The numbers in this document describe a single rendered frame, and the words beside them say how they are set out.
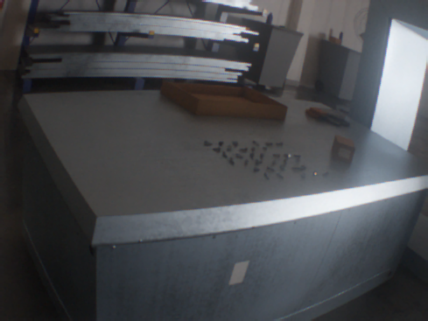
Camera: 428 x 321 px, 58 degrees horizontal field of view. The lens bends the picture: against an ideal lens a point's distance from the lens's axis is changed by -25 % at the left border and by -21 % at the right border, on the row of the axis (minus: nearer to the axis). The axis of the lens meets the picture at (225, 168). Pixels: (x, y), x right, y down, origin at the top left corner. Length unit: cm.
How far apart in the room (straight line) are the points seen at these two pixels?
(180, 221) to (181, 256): 16
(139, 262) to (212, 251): 21
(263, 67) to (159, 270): 527
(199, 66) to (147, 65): 65
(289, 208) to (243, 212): 15
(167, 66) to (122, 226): 423
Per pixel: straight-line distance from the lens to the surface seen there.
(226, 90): 213
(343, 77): 744
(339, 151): 165
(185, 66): 520
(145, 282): 113
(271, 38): 615
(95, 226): 91
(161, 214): 98
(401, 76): 295
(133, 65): 491
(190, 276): 120
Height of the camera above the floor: 109
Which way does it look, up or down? 20 degrees down
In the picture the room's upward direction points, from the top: 14 degrees clockwise
